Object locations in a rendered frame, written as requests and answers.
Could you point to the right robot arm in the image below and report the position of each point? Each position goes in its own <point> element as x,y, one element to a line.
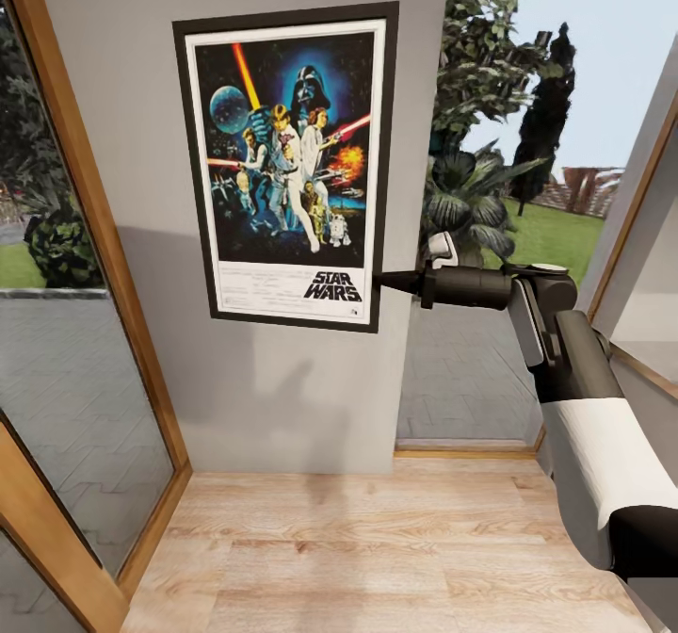
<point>616,501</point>

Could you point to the door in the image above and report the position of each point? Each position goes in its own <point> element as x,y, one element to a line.
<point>92,460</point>

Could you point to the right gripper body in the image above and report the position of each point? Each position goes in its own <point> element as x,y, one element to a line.
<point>458,285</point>

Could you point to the poster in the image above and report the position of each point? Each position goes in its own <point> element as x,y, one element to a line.
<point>288,124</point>

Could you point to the fixed window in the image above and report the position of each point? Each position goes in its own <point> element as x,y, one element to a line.
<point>549,121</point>

